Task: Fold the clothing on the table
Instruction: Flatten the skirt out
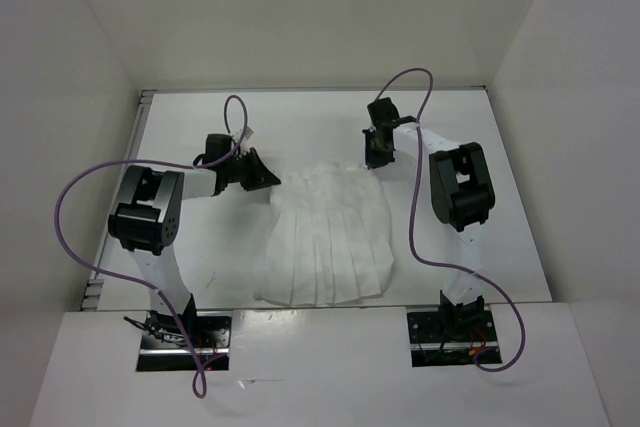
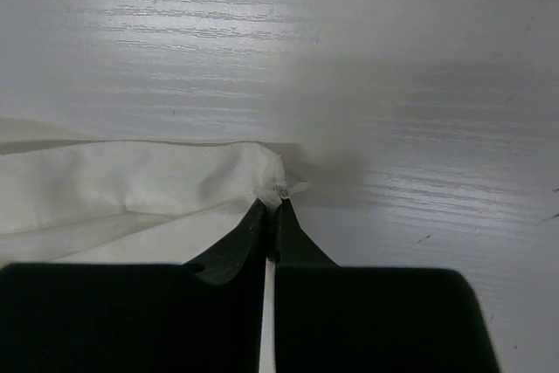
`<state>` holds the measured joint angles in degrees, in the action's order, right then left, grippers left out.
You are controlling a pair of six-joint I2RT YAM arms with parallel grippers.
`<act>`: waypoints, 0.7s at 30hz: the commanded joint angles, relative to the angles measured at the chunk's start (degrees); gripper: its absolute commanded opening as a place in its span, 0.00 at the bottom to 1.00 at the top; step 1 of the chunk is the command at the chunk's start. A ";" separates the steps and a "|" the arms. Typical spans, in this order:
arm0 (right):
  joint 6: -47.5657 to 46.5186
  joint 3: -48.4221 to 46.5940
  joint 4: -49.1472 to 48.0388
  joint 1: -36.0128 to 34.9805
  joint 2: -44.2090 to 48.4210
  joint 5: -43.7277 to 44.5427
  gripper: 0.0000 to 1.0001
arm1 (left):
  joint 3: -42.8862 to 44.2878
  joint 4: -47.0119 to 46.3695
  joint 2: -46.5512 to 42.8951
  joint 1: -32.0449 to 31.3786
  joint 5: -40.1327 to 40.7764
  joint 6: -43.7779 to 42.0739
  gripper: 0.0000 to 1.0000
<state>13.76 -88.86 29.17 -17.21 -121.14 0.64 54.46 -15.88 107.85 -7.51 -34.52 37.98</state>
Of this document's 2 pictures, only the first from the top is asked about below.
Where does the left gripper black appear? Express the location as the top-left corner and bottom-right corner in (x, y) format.
(222, 147), (279, 191)

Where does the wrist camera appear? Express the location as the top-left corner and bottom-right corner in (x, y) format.
(367, 97), (416, 130)
(192, 128), (253, 171)

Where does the white pleated skirt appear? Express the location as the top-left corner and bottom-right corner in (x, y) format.
(254, 162), (394, 307)

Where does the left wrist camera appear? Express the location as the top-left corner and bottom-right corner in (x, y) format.
(192, 128), (253, 171)

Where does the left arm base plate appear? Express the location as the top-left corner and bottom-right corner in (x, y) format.
(136, 310), (235, 372)

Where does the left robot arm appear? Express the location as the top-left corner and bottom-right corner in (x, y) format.
(108, 147), (281, 347)

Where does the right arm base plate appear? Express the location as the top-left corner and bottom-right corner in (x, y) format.
(406, 309), (502, 368)

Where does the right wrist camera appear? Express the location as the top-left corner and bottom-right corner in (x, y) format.
(367, 97), (416, 130)

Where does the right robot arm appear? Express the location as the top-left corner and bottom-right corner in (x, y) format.
(363, 122), (496, 340)

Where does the aluminium table frame rail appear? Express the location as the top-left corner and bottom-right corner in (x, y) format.
(79, 88), (159, 310)

